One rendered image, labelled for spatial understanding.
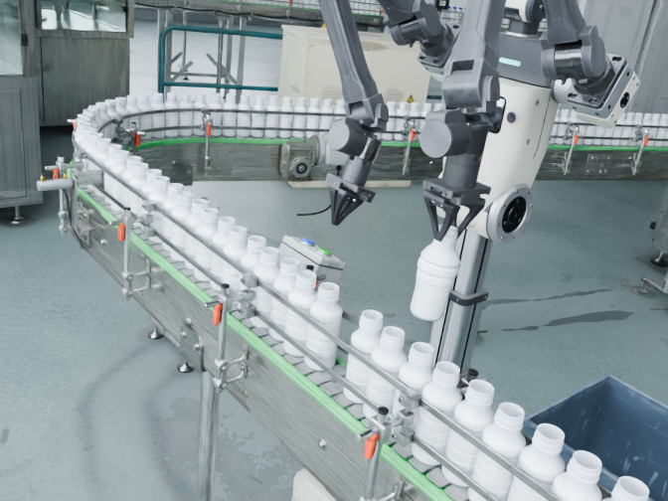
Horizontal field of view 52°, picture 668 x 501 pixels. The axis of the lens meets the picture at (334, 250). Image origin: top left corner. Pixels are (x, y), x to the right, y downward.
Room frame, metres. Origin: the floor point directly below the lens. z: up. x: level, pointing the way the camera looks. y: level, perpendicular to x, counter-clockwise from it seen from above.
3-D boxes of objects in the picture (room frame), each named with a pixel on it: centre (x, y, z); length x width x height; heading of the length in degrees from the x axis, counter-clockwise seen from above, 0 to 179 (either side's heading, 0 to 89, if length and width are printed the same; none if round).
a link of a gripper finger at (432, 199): (1.08, -0.18, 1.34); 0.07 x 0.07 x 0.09; 40
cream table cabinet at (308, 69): (5.69, 0.03, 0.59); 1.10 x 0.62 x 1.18; 114
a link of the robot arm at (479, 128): (1.09, -0.19, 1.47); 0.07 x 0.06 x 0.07; 140
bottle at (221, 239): (1.38, 0.24, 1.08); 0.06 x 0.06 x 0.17
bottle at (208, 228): (1.41, 0.28, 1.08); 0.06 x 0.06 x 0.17
